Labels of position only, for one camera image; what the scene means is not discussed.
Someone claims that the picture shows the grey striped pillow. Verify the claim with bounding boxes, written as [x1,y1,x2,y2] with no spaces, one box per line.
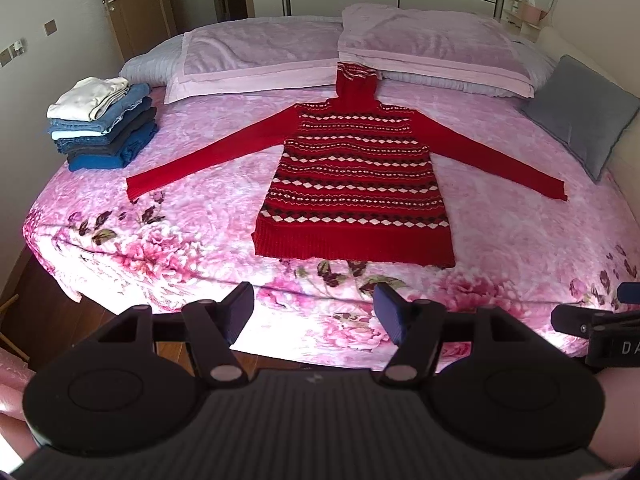
[382,36,556,99]
[118,35,183,88]

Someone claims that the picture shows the dark folded garment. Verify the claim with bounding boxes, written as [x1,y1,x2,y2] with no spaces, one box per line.
[53,106,157,154]

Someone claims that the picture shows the grey cushion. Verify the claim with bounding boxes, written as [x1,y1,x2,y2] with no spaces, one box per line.
[521,54,639,183]

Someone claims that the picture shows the white folded garment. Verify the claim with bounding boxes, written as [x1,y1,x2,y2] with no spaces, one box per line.
[47,77,130,122]

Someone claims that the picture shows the pink pillow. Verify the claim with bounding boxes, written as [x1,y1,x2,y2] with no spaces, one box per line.
[337,3,525,79]
[165,16,343,104]

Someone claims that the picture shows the blue folded garment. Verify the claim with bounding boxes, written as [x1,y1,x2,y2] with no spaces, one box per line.
[67,122,158,171]

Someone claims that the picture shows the right pink pillow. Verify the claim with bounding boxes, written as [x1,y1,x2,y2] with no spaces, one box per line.
[337,3,525,79]

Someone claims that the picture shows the brown wooden door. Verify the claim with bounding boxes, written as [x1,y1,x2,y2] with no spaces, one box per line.
[102,0,177,61]

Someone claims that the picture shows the grey striped pillow left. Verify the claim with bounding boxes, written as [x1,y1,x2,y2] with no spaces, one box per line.
[118,35,183,88]

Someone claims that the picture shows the left pink pillow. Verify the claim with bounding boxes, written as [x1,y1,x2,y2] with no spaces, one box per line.
[165,16,343,104]

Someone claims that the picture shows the grey striped pillow right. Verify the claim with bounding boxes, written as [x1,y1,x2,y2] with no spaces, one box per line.
[382,36,556,99]

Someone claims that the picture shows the light blue folded jeans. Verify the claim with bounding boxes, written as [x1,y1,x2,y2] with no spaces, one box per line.
[48,84,151,140]

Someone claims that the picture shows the right hand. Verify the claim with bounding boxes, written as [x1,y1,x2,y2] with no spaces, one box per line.
[589,368,640,467]

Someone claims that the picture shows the pink box on shelf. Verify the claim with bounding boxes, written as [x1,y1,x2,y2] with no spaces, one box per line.
[518,2,546,25]

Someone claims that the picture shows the red patterned knit sweater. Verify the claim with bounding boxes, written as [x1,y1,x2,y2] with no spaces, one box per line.
[127,63,566,268]

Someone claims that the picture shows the wall switch panel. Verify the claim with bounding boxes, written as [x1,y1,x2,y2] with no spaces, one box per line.
[0,20,58,67]

